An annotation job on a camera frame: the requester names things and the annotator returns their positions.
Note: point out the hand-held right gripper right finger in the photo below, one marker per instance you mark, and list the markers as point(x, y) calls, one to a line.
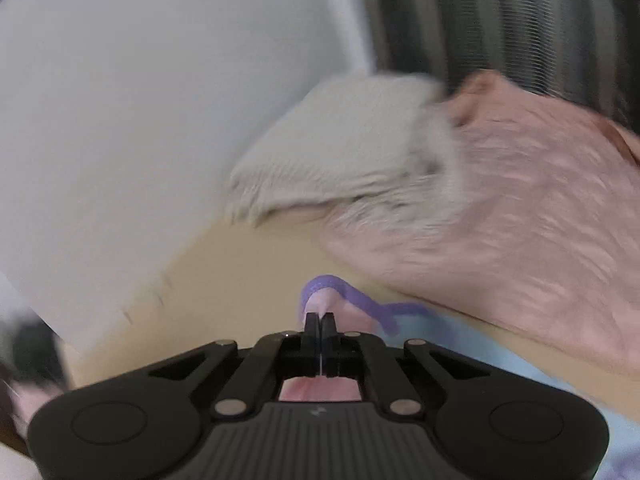
point(327, 327)

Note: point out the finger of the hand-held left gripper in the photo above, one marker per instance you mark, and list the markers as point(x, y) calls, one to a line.
point(32, 350)

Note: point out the beige bed sheet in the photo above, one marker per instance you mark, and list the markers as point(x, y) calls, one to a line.
point(225, 285)

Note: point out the white pillow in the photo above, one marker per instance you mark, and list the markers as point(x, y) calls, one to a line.
point(340, 150)

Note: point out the dark window blind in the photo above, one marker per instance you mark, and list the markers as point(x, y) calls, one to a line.
point(430, 20)

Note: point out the pink garment with purple trim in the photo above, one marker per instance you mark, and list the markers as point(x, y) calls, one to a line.
point(325, 300)

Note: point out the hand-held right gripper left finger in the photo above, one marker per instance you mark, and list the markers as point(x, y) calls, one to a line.
point(312, 327)

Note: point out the metal bed headboard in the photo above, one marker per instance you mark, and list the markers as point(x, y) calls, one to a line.
point(500, 20)

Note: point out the pink blanket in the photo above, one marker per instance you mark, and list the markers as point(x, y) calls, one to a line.
point(525, 200)

